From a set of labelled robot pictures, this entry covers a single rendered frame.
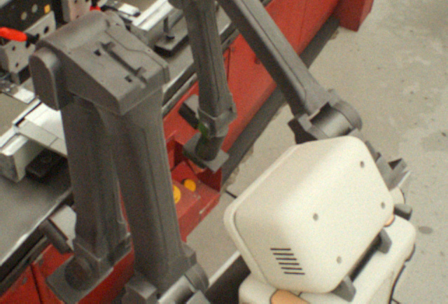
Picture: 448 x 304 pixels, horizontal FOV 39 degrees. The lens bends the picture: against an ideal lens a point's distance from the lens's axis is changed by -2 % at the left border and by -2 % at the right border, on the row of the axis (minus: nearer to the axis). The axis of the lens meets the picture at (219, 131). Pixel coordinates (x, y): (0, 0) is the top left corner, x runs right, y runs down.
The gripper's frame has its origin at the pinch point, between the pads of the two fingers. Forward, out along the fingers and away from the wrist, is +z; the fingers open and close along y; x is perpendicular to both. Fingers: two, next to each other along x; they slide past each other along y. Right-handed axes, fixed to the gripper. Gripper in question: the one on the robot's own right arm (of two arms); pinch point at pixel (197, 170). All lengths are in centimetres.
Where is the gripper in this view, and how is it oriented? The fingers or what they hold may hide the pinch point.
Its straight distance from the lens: 164.2
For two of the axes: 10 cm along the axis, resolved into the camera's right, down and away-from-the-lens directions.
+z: -2.6, 5.7, 7.8
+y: -7.8, -6.0, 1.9
